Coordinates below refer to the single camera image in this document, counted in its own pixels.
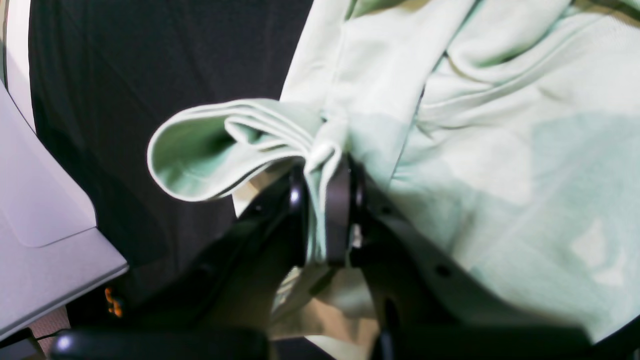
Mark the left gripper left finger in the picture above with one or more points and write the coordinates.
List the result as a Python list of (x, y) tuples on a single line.
[(219, 308)]

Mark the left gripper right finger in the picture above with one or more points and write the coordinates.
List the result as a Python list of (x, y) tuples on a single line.
[(428, 308)]

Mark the light green T-shirt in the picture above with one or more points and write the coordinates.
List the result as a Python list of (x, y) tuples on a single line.
[(507, 131)]

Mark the black table cloth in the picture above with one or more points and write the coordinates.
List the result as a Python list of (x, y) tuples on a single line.
[(106, 74)]

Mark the orange handled scissors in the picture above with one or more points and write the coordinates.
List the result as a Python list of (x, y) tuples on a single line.
[(115, 304)]

